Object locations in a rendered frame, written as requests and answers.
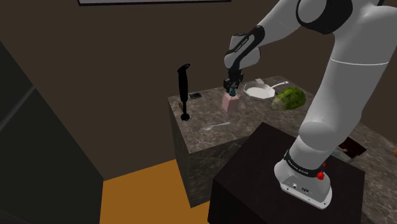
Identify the pink spray bottle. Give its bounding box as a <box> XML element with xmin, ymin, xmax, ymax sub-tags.
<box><xmin>221</xmin><ymin>86</ymin><xmax>240</xmax><ymax>114</ymax></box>

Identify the white frying pan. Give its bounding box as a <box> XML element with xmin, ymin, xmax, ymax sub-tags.
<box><xmin>242</xmin><ymin>81</ymin><xmax>290</xmax><ymax>102</ymax></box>

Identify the silver spoon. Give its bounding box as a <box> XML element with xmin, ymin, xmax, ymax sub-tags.
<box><xmin>202</xmin><ymin>122</ymin><xmax>232</xmax><ymax>131</ymax></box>

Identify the black immersion blender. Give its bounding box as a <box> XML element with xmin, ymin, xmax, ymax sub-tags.
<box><xmin>177</xmin><ymin>63</ymin><xmax>192</xmax><ymax>122</ymax></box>

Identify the green lettuce head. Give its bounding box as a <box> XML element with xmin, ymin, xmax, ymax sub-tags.
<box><xmin>271</xmin><ymin>87</ymin><xmax>307</xmax><ymax>111</ymax></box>

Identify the dark robot stand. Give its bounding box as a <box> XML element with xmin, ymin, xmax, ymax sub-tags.
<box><xmin>207</xmin><ymin>121</ymin><xmax>366</xmax><ymax>224</ymax></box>

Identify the dark refrigerator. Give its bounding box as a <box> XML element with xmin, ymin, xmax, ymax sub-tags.
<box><xmin>0</xmin><ymin>41</ymin><xmax>104</xmax><ymax>224</ymax></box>

